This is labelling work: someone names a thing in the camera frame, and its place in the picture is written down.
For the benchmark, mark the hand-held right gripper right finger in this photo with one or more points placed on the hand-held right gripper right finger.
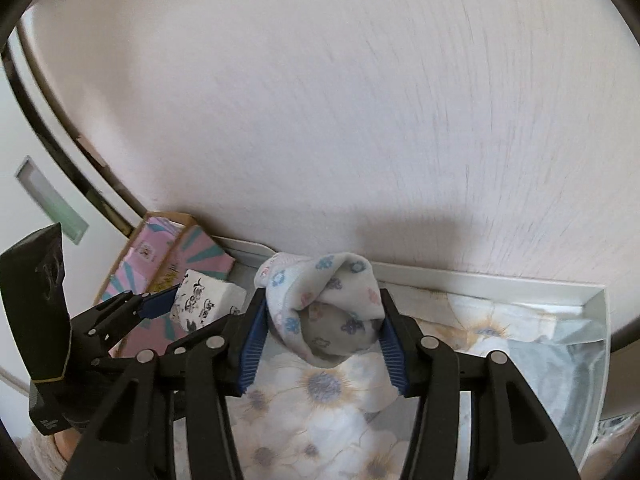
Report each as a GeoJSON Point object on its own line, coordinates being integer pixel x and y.
{"type": "Point", "coordinates": [390, 355]}

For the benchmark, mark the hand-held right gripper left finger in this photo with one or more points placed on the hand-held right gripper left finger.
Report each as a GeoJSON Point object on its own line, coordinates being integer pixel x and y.
{"type": "Point", "coordinates": [252, 350]}

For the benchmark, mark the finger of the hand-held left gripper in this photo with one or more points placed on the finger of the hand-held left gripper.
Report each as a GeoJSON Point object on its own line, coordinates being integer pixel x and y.
{"type": "Point", "coordinates": [155, 305]}

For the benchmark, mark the black floral print tissue pack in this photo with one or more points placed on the black floral print tissue pack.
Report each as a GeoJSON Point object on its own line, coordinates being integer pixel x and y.
{"type": "Point", "coordinates": [205, 302]}

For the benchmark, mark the cardboard box with pink lining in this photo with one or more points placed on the cardboard box with pink lining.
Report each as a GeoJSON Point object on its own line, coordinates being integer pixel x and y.
{"type": "Point", "coordinates": [160, 255]}

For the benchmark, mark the white floral sock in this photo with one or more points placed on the white floral sock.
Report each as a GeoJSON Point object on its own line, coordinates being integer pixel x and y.
{"type": "Point", "coordinates": [320, 280]}

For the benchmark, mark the person's left forearm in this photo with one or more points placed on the person's left forearm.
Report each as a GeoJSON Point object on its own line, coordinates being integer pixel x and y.
{"type": "Point", "coordinates": [40, 460]}

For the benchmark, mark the floral bedsheet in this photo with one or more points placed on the floral bedsheet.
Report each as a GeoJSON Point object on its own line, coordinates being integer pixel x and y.
{"type": "Point", "coordinates": [325, 410]}

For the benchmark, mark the clear plastic bag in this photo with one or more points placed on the clear plastic bag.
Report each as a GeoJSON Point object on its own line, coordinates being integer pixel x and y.
{"type": "Point", "coordinates": [560, 385]}

